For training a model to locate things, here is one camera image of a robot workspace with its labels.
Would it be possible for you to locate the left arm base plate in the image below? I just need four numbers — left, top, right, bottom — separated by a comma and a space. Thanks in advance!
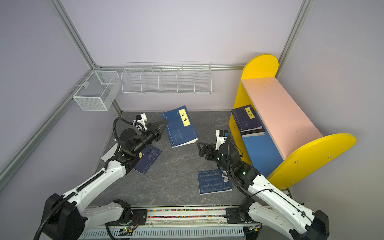
107, 209, 148, 226

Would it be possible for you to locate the white mesh basket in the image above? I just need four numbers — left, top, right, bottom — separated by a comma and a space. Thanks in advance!
73, 71, 122, 112

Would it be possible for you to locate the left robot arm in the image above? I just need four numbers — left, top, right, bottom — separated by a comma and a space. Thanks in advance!
34, 117, 168, 240

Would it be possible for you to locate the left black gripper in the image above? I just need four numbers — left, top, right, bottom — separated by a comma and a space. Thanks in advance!
133, 119, 168, 155

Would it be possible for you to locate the dark blue thin book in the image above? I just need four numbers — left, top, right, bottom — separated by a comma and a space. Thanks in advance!
134, 146, 162, 175

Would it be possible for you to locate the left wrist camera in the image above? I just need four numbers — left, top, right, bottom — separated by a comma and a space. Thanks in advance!
135, 113, 147, 133

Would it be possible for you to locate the white paper file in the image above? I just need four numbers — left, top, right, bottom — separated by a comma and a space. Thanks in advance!
101, 143, 118, 162

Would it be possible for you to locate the aluminium front rail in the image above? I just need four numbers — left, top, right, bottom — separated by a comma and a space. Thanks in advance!
79, 207, 263, 240

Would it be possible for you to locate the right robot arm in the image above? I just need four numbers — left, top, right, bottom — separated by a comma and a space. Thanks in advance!
198, 141, 330, 240

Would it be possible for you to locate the white wire wall rack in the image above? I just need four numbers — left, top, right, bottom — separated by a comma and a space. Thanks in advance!
121, 62, 212, 95

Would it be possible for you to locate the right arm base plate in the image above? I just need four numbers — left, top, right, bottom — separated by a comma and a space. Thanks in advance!
225, 207, 261, 225

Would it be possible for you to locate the yellow pink blue shelf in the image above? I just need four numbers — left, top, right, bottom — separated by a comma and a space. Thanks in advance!
229, 54, 357, 190

